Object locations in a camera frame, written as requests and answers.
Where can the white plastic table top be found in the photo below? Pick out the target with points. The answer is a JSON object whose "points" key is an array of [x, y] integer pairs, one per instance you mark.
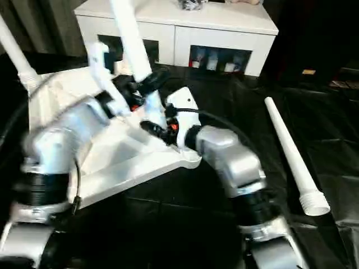
{"points": [[120, 159]]}

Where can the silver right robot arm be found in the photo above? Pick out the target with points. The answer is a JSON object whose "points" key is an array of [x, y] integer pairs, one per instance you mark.
{"points": [[232, 157]]}

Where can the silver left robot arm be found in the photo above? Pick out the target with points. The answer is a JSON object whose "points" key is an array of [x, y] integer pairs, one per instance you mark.
{"points": [[56, 140]]}

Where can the small white bottle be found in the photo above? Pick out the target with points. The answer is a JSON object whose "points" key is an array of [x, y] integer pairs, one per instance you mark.
{"points": [[231, 65], [195, 61]]}

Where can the white sideboard with glass doors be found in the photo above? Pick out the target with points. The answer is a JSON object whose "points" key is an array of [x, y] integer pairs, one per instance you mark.
{"points": [[210, 25]]}

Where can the black plastic cover mat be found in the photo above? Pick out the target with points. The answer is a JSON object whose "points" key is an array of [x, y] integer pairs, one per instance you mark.
{"points": [[182, 224]]}

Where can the grey curtain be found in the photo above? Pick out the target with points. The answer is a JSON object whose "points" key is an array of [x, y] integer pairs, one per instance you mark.
{"points": [[33, 25]]}

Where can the small tan box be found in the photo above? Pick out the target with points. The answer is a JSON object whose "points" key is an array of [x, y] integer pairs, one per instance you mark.
{"points": [[308, 72]]}

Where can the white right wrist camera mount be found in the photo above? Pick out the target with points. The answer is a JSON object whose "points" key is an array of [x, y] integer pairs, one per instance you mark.
{"points": [[185, 112]]}

